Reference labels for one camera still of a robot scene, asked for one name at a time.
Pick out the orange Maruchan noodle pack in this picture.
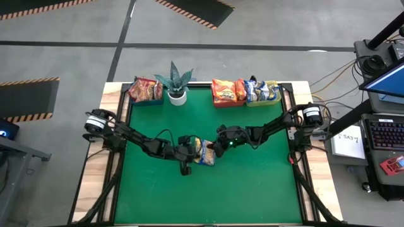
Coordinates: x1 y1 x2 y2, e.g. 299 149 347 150
235 78 248 101
211 78 239 102

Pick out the black hazard-striped floor mat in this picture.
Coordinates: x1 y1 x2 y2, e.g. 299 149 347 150
0 76 61 124
153 0 236 31
0 0 95 21

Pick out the grey desk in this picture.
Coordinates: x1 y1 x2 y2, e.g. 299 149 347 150
359 91 404 202

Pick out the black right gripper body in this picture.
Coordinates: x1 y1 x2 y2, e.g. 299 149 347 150
217 132 245 150

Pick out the black diagonal stand leg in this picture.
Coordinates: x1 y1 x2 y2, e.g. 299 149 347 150
324 99 375 134

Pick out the blue-screen monitor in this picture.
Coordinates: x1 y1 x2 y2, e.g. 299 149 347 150
359 61 404 99

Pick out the coiled black cable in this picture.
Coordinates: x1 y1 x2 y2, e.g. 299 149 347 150
360 55 385 76

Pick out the yellow-green plastic bin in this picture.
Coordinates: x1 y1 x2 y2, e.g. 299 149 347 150
246 80 283 107

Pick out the green succulent plant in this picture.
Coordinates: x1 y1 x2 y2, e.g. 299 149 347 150
153 61 194 95

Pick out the white plant pot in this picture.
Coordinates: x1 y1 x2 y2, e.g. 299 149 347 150
167 90 187 107

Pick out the red plastic bin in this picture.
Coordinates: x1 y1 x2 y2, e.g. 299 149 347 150
210 81 247 109

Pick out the black metal table frame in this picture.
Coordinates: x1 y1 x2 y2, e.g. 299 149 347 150
71 75 345 227

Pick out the black stand pole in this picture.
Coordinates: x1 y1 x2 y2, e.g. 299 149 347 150
365 11 404 51

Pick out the white paper sheet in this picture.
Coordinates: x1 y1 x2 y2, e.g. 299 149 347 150
330 124 367 160

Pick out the grey cart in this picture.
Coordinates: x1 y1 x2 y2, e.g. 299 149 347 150
0 135 52 227

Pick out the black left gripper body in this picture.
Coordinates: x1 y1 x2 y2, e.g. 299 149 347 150
174 135 192 165

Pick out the blue plastic bin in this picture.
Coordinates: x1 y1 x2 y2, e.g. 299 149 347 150
129 80 165 107

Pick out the black keyboard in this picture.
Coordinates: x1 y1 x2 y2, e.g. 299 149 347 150
367 118 404 151

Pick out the thin dark floor cable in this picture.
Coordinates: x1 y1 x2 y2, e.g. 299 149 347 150
315 84 362 108
309 59 358 87

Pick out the blue Maruchan noodle pack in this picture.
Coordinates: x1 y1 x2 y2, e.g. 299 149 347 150
254 81 271 102
244 80 258 103
266 80 282 101
193 137 217 167

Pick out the yellow floor cable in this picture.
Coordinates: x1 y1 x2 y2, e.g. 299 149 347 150
311 62 362 96

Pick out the black device blue light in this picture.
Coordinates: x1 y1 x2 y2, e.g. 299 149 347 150
0 118 20 142

